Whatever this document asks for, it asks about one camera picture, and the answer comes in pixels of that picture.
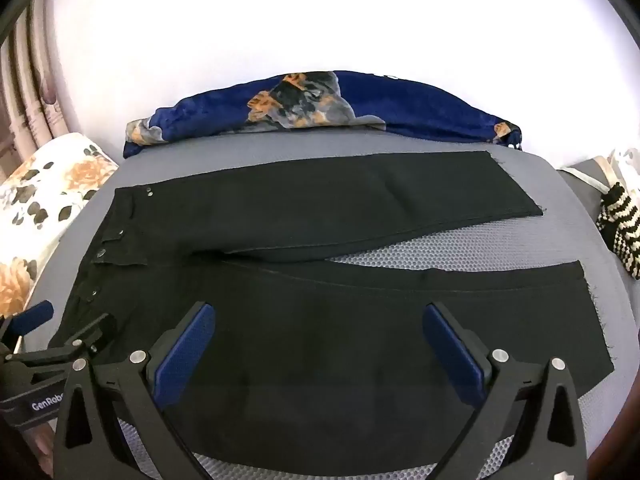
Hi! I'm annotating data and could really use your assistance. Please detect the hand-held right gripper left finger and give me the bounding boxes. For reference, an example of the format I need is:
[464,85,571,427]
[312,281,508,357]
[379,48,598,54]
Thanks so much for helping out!
[52,301,217,480]

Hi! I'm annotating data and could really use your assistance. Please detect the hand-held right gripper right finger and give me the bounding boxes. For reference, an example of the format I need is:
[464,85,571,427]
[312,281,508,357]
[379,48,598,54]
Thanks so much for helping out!
[422,301,589,480]

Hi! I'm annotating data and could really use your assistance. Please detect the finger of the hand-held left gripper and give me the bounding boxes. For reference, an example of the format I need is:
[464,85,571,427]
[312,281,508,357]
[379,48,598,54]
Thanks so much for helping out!
[0,300,55,347]
[9,312,114,368]

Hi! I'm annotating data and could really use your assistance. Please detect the black pants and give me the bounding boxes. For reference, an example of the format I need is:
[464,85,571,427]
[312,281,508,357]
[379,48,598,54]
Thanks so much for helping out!
[50,150,616,467]

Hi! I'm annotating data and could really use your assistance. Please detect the grey mesh mattress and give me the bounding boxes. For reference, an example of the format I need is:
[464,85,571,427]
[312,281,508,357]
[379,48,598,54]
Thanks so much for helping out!
[20,127,640,480]

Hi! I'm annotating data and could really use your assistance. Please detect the white floral pillow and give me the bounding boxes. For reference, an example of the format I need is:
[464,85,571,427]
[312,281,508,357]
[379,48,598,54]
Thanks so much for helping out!
[0,132,120,319]

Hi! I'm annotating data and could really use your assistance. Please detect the black white striped knit cloth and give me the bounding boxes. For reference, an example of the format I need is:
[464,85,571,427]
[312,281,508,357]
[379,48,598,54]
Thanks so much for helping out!
[595,180,640,281]

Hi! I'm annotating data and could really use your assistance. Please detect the pink curtain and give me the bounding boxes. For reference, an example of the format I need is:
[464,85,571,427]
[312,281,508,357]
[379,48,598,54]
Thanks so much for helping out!
[0,0,84,181]

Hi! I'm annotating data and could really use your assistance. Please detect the blue printed blanket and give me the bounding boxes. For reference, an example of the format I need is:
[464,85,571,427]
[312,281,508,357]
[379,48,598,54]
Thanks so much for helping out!
[122,70,524,160]

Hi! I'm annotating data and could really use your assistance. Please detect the white floral cloth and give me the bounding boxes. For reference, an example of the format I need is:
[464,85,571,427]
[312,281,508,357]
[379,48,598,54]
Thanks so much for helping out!
[607,147,640,196]

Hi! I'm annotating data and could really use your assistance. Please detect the grey cloth with white strap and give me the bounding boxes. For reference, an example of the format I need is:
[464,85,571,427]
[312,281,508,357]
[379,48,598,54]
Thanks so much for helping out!
[556,157,615,233]

